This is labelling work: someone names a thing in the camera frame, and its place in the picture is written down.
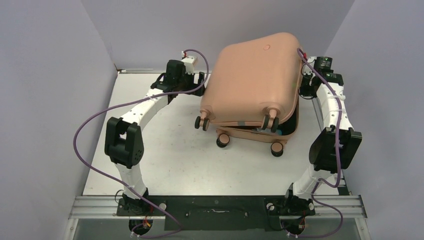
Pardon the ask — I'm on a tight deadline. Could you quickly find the white pink spray bottle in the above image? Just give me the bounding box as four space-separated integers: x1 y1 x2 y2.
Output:
255 128 281 135

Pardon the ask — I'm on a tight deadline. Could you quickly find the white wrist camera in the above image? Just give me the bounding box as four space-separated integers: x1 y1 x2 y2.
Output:
301 56 317 75
181 55 198 75

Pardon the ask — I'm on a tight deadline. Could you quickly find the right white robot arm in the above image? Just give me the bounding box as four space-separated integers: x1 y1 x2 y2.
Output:
282 54 363 214

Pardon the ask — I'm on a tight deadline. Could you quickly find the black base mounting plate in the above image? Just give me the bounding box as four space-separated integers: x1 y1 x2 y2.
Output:
116 195 316 231

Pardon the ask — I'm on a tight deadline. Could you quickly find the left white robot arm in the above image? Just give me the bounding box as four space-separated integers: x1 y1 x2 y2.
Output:
104 56 205 215

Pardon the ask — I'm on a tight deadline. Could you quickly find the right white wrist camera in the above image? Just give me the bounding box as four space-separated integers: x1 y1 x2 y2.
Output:
301 56 317 75

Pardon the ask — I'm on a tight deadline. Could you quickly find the aluminium frame rail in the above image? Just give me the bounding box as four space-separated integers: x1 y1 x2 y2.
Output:
69 195 371 240

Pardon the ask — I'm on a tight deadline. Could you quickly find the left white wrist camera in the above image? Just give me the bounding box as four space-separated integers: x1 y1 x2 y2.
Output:
181 55 198 75

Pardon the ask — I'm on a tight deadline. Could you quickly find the pink hard-shell suitcase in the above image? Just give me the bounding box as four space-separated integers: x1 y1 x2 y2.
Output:
194 32 302 157

